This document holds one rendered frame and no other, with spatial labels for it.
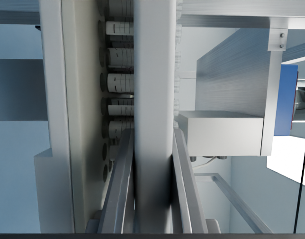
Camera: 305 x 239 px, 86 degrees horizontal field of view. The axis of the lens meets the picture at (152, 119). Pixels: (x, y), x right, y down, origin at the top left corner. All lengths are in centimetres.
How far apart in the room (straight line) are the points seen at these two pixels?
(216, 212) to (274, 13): 446
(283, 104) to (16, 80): 81
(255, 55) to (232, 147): 26
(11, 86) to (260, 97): 75
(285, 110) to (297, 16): 23
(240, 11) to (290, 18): 11
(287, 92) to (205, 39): 368
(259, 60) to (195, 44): 357
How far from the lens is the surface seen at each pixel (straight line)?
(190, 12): 39
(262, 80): 52
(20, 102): 69
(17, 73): 69
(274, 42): 52
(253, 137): 50
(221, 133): 46
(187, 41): 406
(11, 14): 48
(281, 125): 58
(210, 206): 457
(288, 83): 58
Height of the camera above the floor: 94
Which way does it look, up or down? 2 degrees up
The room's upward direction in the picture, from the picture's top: 90 degrees clockwise
